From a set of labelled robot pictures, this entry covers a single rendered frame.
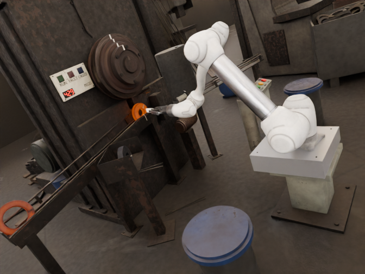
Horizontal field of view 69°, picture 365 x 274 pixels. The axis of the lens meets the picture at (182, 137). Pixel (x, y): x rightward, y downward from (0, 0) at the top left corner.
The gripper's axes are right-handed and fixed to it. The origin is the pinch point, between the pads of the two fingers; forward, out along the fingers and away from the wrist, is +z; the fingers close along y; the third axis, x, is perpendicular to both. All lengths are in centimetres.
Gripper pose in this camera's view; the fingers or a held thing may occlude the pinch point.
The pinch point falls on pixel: (150, 110)
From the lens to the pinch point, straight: 206.9
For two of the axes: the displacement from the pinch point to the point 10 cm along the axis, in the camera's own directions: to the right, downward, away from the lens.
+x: -2.6, -8.6, -4.4
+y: 5.4, -5.1, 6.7
